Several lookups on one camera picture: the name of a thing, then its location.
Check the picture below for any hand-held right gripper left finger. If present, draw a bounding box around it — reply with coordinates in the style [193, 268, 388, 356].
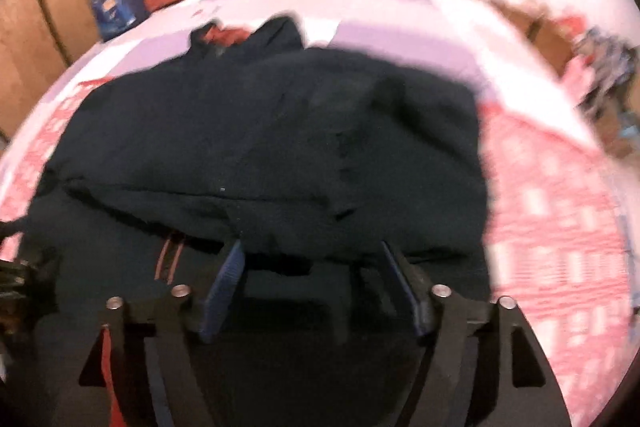
[77, 239, 247, 427]

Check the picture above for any red patterned mat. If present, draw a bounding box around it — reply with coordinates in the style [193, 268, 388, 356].
[0, 77, 638, 423]

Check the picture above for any dark navy padded jacket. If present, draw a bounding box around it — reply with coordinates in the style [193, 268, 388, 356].
[20, 14, 496, 427]

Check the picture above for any plaid clothes pile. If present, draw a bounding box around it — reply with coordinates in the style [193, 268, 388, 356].
[570, 27, 640, 122]

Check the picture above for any wooden dresser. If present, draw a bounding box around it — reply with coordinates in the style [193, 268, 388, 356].
[495, 2, 576, 72]

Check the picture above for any wooden wardrobe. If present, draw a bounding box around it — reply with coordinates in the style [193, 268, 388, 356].
[0, 0, 113, 142]

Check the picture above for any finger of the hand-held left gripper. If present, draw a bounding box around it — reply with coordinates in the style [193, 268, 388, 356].
[0, 249, 60, 308]

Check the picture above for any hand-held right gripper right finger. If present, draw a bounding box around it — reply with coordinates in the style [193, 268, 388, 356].
[382, 241, 573, 427]

